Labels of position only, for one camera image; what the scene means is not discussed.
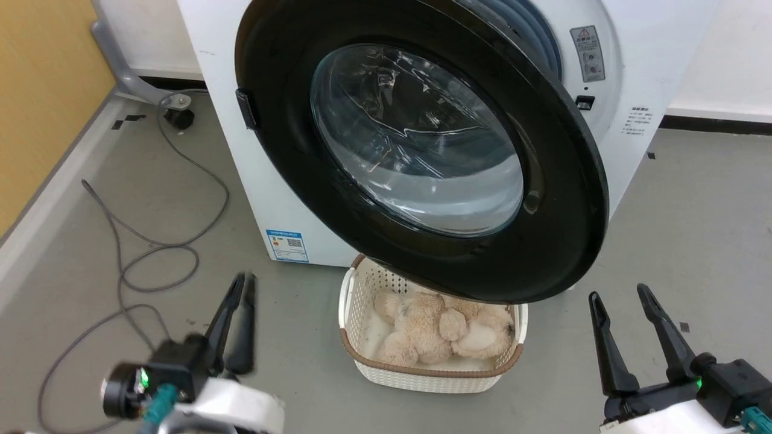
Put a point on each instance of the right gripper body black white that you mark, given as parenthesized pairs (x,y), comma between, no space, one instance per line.
(730,386)

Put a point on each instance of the grey rubber drum gasket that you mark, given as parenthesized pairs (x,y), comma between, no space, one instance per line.
(534,30)

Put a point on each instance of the grey warning sticker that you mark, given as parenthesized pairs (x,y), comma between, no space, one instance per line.
(587,54)

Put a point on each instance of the blue white energy label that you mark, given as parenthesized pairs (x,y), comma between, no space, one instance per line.
(287,245)

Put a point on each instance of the white perforated laundry basket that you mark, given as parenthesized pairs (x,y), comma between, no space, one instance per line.
(422,378)

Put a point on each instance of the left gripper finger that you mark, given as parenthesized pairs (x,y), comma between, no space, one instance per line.
(222,325)
(244,337)

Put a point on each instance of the beige plush teddy bear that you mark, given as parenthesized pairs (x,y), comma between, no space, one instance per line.
(422,328)

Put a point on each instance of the small printed text label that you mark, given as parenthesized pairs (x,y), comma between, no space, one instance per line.
(639,120)

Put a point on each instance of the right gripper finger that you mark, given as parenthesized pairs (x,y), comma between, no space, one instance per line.
(669,343)
(612,361)

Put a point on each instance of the black door latch slot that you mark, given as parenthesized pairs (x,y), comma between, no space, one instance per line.
(585,103)

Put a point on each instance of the white front-load washing machine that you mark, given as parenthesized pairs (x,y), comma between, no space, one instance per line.
(253,181)

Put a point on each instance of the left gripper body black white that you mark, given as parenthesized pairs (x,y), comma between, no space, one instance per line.
(181,367)

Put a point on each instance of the black round glass washer door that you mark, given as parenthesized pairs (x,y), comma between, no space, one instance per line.
(283,126)

